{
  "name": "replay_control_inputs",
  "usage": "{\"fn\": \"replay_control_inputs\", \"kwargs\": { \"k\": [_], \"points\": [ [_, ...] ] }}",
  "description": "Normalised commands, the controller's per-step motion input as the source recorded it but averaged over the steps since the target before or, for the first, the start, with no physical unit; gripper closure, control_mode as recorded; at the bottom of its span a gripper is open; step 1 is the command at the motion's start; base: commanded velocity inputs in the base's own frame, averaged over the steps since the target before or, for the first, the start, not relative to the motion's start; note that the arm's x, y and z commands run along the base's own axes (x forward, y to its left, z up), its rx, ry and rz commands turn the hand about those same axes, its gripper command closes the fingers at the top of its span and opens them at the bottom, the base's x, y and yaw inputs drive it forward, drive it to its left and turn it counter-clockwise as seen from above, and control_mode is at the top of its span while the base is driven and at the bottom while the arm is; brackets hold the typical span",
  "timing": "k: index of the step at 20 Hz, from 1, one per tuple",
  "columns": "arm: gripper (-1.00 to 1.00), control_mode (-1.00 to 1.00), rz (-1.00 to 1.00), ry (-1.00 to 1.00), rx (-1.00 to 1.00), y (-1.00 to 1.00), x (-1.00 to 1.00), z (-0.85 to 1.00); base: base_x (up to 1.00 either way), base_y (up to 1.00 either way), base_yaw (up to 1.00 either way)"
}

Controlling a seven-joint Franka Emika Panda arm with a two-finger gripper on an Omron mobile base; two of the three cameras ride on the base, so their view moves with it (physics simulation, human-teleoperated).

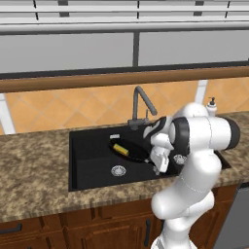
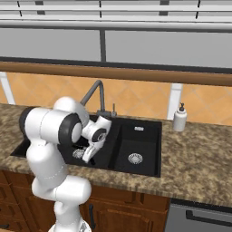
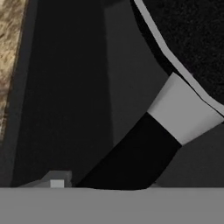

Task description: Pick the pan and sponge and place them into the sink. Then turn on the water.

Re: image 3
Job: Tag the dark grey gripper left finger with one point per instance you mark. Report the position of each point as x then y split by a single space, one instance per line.
59 177

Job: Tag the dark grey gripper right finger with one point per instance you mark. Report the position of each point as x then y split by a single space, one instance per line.
155 185

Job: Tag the black pan with grey rim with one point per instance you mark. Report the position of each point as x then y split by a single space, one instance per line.
134 151

